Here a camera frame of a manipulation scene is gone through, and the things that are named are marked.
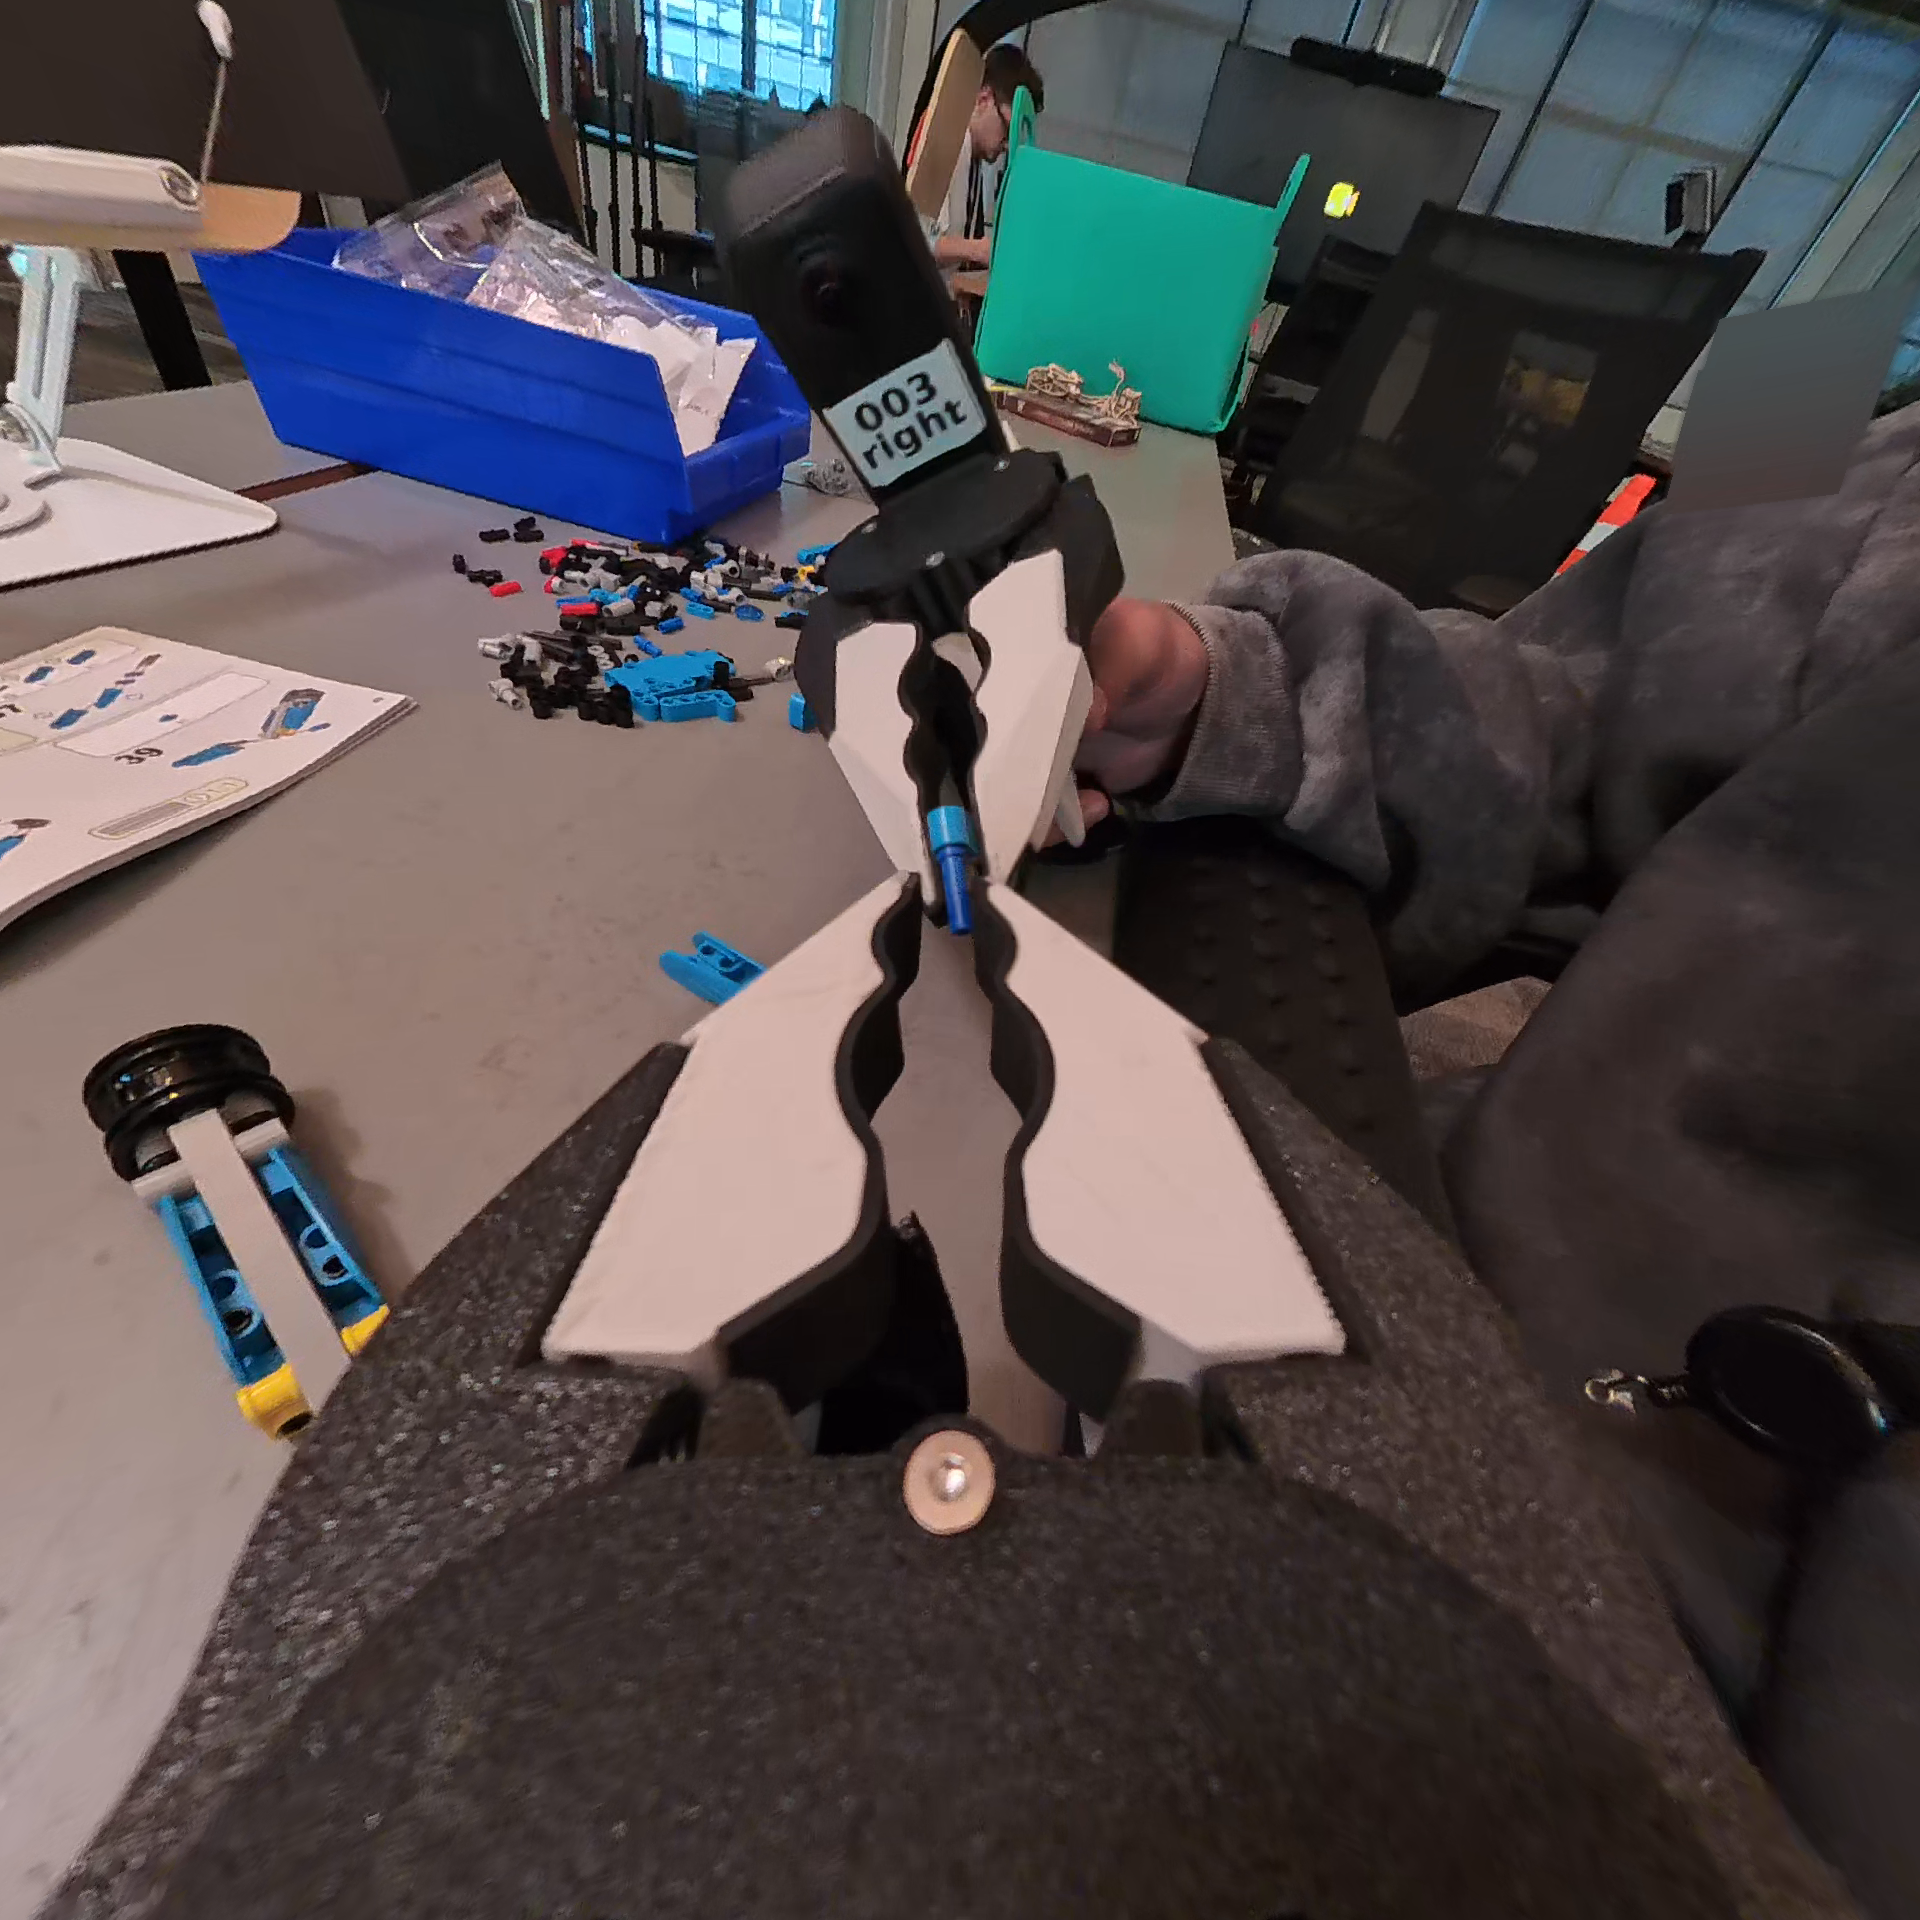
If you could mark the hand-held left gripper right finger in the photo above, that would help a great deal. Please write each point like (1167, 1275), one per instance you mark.
(1172, 1198)

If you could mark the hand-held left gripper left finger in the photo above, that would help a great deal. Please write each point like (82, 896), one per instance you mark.
(721, 1198)

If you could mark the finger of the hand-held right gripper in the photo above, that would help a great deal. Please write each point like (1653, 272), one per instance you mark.
(871, 721)
(1036, 688)

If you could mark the small blue beam brick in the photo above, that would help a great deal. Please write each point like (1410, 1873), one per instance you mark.
(950, 833)

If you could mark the blue pin brick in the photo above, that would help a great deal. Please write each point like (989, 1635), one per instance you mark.
(956, 900)

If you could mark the pile of toy bricks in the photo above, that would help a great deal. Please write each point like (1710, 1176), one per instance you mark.
(660, 683)

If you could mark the blue panel brick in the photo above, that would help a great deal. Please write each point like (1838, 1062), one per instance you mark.
(715, 970)

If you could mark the wheel and beam assembly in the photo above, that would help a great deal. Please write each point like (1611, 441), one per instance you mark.
(224, 1198)

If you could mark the person's right forearm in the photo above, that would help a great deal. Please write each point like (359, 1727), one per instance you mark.
(1427, 721)

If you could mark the grey desk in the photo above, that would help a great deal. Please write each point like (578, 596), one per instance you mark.
(449, 900)

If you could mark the person's right hand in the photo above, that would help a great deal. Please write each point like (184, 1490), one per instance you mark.
(1146, 688)

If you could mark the black studded mat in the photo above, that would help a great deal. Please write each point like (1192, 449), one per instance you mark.
(1277, 1020)

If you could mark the wooden puzzle model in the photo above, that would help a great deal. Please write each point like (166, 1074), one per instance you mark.
(1074, 397)

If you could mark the paned window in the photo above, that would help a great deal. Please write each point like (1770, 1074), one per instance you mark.
(736, 45)

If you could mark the green storage crate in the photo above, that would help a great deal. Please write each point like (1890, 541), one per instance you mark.
(1126, 287)

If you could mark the clear plastic parts bags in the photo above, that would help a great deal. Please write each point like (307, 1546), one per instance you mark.
(568, 287)

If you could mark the blue bin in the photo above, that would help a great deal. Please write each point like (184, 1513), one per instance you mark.
(449, 408)

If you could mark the black monitor screen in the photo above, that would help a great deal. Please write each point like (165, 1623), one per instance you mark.
(1349, 152)

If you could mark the black mesh chair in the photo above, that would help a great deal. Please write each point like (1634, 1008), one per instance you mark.
(1500, 408)

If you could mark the person's dark clothing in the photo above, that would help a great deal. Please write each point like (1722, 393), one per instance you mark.
(1725, 1126)

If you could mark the black round knob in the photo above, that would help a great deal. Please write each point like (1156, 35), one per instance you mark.
(1786, 1387)

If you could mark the instruction manual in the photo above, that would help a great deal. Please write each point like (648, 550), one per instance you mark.
(150, 750)

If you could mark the dark partition panel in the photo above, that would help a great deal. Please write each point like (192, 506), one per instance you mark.
(120, 59)

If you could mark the white stand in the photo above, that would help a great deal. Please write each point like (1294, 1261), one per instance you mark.
(105, 510)

